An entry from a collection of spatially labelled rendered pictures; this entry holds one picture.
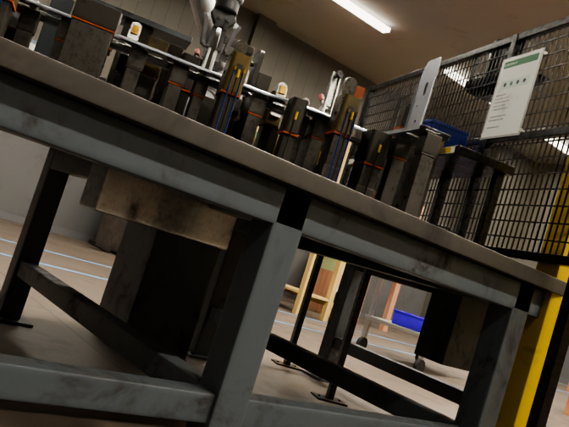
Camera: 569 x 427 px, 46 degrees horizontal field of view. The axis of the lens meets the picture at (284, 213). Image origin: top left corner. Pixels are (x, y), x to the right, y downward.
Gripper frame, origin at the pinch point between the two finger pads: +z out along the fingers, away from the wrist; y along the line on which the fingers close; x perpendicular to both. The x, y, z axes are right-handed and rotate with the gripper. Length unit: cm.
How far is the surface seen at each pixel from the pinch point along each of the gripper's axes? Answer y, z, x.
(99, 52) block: 31.2, 14.2, 20.6
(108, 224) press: -22, 74, -605
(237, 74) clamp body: -6.1, 6.6, 22.8
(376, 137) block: -52, 9, 23
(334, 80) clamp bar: -46, -14, -16
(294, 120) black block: -26.6, 12.7, 20.9
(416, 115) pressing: -73, -9, 1
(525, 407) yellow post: -107, 72, 53
